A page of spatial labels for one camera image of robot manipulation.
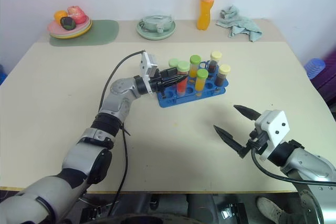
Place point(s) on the orange soda bottle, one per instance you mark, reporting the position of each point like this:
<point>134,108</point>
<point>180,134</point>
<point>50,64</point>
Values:
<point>204,16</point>

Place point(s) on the purple object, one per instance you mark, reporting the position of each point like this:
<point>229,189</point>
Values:
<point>328,79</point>

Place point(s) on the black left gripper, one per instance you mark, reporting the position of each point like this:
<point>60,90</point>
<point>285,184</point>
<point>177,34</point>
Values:
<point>160,83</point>

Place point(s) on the dark avocado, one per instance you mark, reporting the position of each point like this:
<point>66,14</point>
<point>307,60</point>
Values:
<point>67,23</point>

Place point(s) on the blue test tube rack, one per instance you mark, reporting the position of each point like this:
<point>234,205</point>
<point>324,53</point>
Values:
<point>183,101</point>

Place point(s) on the green placemat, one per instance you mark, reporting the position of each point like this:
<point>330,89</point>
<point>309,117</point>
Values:
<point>105,31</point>

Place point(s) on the yellow tube green cap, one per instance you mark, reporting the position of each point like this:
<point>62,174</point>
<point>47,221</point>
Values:
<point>194,62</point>
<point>200,82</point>

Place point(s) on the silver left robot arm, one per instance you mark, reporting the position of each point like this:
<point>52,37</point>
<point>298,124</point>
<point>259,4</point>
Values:
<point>78,155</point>

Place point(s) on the orange fruit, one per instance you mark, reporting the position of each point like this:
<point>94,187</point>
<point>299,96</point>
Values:
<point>60,15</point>

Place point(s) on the pink plate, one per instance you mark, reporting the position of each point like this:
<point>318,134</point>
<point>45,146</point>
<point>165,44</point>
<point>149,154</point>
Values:
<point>55,30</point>

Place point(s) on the yellow plate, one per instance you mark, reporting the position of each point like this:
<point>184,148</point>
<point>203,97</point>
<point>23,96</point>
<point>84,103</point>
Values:
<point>81,33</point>

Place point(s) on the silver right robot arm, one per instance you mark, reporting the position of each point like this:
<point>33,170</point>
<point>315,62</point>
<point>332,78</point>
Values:
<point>309,161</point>

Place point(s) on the small pale green cup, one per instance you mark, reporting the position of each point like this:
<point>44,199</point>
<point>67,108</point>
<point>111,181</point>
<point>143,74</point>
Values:
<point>160,29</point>

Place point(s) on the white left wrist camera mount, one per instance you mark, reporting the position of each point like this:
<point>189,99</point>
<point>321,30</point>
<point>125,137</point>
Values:
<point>145,64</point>

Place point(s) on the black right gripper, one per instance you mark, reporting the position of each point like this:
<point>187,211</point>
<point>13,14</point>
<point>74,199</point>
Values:
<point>257,142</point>

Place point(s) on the black metal bracket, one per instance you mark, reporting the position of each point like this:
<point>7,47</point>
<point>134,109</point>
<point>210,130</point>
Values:
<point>92,212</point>

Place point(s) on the red apple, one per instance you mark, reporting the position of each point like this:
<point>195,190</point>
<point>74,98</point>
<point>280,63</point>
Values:
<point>77,14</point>

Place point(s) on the blue object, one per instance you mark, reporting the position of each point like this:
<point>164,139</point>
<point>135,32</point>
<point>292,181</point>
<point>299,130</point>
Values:
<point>2,74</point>

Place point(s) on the pale green bowl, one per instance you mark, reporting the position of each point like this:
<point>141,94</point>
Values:
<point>152,22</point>

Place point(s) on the black box with metal latch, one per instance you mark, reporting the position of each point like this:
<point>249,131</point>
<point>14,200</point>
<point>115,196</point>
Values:
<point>239,213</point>

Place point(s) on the red tube pale green cap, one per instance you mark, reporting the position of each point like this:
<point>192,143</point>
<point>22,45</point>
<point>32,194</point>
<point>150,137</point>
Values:
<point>173,63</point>
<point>183,67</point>

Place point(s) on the dark trouser leg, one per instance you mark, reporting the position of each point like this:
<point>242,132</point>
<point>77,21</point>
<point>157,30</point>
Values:
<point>291,217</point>

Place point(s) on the brown tube yellow cap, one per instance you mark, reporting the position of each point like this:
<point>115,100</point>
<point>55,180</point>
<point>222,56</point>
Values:
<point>214,65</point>
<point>221,77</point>

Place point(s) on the pale green plate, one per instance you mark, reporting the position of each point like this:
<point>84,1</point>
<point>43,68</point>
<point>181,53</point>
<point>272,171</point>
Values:
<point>155,36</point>

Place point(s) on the white shoe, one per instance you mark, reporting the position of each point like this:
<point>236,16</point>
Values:
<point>269,207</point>

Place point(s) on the pale green crumpled cloth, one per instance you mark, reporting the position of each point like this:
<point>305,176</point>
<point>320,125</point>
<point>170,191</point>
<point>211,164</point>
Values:
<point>244,26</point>

